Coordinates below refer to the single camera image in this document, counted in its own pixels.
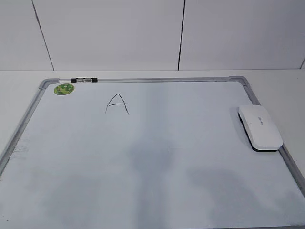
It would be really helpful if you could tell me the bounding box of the white whiteboard eraser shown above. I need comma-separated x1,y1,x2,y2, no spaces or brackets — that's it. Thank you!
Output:
238,104,284,152

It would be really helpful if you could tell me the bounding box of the black board hanger clip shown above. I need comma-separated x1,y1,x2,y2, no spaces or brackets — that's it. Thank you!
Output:
71,77,98,83

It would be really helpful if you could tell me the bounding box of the round green magnet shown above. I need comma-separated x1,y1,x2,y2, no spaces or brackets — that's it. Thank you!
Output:
54,83,75,95

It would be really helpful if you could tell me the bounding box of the white framed whiteboard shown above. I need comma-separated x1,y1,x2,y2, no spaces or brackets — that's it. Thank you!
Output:
0,76,305,229

